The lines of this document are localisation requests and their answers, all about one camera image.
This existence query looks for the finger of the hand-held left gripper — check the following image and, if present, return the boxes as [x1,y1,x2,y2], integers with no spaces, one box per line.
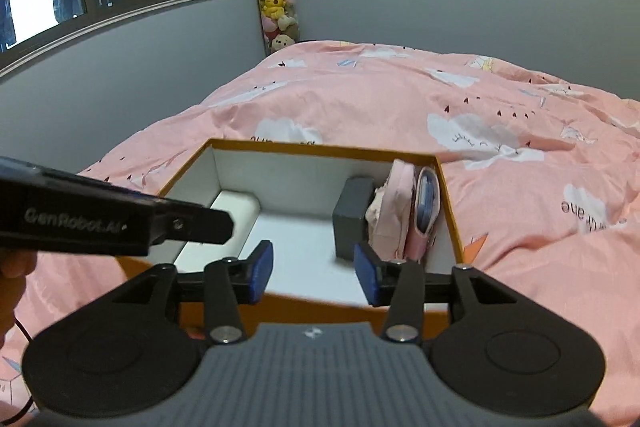
[149,198,236,249]

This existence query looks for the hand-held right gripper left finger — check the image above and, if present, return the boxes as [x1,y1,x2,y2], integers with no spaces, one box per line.
[115,239,275,344]

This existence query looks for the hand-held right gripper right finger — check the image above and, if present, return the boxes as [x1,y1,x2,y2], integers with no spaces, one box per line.
[354,243,521,344]

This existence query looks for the long white box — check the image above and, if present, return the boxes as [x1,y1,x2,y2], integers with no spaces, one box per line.
[172,189,261,275]

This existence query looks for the grey box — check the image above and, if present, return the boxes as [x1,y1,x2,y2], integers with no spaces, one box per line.
[332,176,376,260]

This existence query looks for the orange cardboard box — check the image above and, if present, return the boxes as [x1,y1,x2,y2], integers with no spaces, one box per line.
[117,138,466,343]

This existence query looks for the pink fabric pouch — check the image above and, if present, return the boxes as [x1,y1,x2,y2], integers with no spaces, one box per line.
[365,158,418,264]

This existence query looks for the pink card holder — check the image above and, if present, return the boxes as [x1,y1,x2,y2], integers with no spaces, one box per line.
[404,166,442,264]

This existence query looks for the person's left hand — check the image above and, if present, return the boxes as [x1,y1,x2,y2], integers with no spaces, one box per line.
[0,251,40,350]

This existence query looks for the pink printed blanket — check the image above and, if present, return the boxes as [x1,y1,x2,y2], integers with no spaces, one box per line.
[0,39,640,427]

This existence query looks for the clear tube of plush toys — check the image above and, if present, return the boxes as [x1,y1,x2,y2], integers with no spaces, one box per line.
[245,0,301,56]

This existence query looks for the black cable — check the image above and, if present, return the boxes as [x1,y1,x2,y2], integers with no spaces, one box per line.
[7,317,38,425]

